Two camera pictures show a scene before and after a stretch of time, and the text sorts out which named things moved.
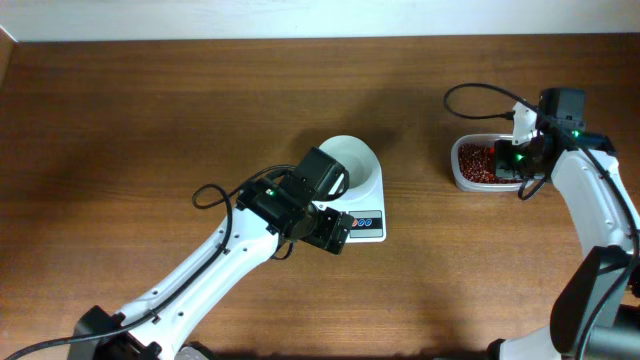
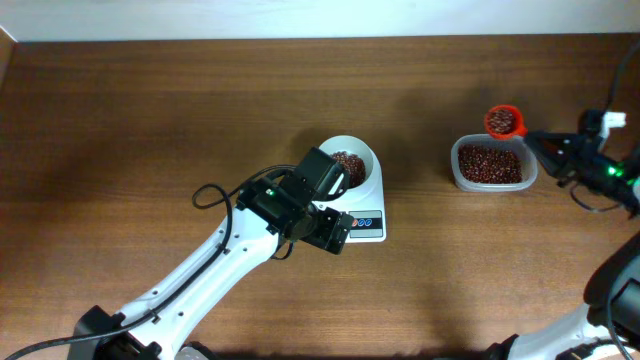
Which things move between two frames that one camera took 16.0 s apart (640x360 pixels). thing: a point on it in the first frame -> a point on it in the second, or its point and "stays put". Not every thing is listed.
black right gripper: (503, 160) -> (573, 155)
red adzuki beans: (476, 163) stays put
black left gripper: (333, 233) stays put
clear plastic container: (473, 163) stays put
